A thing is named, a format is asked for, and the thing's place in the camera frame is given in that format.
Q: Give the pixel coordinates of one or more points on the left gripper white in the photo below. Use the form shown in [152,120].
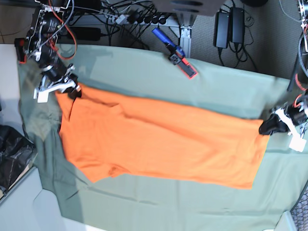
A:
[279,122]

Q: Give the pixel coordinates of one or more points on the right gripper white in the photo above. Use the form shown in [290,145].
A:
[57,77]

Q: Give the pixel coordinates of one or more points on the orange T-shirt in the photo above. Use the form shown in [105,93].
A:
[106,134]

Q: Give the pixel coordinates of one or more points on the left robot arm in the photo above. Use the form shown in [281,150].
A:
[292,118]

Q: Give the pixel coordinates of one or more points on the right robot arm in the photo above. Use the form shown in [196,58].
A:
[49,22]

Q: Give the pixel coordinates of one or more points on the black power brick left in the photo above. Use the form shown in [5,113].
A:
[82,33]

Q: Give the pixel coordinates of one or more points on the blue and red corner clamp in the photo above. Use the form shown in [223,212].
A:
[19,47]

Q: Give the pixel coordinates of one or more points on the green table cloth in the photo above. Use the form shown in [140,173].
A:
[131,203]

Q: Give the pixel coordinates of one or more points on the black plastic bag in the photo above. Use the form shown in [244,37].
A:
[16,152]

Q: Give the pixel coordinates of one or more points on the black power strip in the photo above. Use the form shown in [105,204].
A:
[138,19]

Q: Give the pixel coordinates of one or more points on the blue clamp on table edge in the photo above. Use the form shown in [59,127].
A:
[177,55]

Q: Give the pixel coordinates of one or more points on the black power adapter brick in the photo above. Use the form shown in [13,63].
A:
[221,29]

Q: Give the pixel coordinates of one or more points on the aluminium frame post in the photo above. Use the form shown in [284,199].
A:
[186,22]

